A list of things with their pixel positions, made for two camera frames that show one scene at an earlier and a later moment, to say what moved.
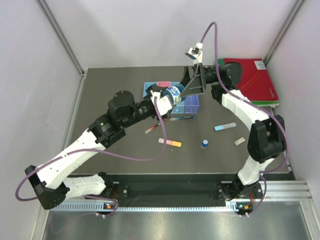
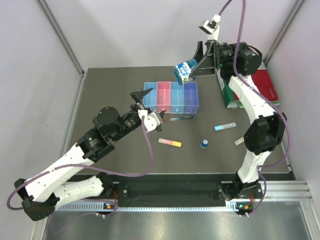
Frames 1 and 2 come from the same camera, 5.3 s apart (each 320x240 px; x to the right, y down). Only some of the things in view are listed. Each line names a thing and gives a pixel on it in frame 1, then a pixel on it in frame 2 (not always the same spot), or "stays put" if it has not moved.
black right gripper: (197, 85) -> (207, 66)
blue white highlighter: (225, 126) stays put
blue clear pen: (181, 118) stays put
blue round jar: (175, 92) -> (182, 70)
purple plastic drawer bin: (191, 104) stays put
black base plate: (178, 186) stays put
